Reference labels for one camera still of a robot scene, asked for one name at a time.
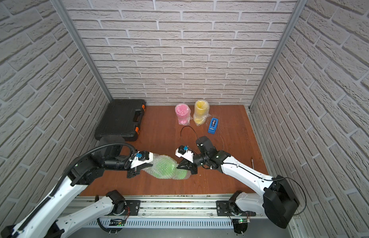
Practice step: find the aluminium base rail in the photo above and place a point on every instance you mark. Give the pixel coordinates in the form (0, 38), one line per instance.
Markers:
(205, 211)

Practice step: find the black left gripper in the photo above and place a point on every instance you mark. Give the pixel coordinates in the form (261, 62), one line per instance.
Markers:
(135, 168)

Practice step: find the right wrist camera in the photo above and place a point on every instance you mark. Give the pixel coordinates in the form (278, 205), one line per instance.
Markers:
(184, 152)

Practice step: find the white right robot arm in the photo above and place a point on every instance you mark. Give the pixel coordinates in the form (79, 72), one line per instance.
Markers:
(277, 200)

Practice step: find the blue tape dispenser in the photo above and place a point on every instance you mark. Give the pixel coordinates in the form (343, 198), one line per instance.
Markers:
(213, 126)

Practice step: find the aluminium corner post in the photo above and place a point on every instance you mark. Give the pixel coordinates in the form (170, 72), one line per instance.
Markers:
(77, 39)
(298, 8)

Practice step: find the black plastic tool case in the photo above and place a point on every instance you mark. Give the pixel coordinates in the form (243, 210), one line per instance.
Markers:
(122, 119)

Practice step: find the left aluminium corner post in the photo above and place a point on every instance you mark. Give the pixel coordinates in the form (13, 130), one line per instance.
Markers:
(77, 39)

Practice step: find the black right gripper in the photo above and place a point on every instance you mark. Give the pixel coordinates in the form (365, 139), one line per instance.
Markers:
(189, 165)

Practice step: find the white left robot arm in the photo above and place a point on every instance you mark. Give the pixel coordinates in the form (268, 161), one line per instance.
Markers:
(45, 220)

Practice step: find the green plastic wine glass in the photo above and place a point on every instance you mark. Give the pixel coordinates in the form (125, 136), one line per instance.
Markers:
(166, 168)

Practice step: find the right aluminium corner post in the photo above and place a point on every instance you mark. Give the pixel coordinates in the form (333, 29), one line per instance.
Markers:
(298, 8)

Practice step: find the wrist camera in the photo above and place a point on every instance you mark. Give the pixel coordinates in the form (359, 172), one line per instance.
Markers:
(141, 157)
(184, 152)

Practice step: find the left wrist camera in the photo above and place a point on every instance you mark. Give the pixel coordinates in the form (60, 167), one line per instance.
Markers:
(141, 157)

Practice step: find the yellow plastic wine glass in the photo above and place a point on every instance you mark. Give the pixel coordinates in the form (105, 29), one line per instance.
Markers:
(200, 111)

